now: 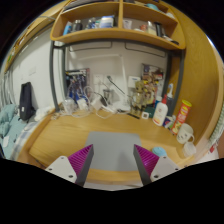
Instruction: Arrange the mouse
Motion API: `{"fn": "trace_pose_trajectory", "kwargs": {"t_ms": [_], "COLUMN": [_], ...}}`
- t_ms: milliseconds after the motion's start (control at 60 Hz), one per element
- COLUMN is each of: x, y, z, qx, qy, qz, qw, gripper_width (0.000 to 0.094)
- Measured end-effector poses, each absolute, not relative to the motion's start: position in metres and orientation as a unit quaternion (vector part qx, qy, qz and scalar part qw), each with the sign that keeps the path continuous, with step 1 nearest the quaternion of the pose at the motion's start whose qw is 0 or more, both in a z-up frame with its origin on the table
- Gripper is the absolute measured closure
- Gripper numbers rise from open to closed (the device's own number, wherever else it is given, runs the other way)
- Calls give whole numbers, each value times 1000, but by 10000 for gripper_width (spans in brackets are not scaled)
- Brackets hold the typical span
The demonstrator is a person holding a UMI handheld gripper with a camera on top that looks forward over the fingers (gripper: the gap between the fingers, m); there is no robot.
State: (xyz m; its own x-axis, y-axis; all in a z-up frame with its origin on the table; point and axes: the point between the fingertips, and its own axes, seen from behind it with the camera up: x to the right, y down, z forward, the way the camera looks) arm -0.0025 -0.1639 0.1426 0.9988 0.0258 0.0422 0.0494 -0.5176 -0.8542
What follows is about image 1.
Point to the clear plastic container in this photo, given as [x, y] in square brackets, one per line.
[189, 149]

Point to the white lotion bottle red pump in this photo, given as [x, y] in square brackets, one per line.
[160, 113]

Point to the teal blanket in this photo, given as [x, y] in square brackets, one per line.
[7, 120]

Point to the brown tree figure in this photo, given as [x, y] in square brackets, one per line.
[138, 100]

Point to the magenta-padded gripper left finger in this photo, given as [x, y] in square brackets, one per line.
[63, 166]

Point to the light blue computer mouse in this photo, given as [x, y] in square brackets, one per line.
[160, 152]

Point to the wooden shelf unit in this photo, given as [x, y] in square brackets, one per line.
[116, 33]

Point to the colourful picture box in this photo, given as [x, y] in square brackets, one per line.
[152, 75]

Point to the metal cup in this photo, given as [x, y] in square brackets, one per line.
[108, 96]

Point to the red chip can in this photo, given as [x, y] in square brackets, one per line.
[182, 116]

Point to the grey mouse pad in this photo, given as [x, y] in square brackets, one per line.
[113, 150]

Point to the white printed mug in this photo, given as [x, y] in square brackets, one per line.
[184, 133]

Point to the white desk lamp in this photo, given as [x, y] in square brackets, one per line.
[124, 80]

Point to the clear glass cup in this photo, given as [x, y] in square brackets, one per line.
[69, 106]

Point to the blue robot model box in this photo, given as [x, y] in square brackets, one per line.
[76, 83]

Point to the black bag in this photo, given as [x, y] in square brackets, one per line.
[26, 101]

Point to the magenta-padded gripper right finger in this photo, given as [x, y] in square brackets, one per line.
[163, 166]

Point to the white power adapter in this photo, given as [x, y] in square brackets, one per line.
[97, 103]

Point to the dark grey metal frame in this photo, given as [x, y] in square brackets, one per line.
[52, 83]

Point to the small white desk clock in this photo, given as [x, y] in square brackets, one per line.
[145, 115]

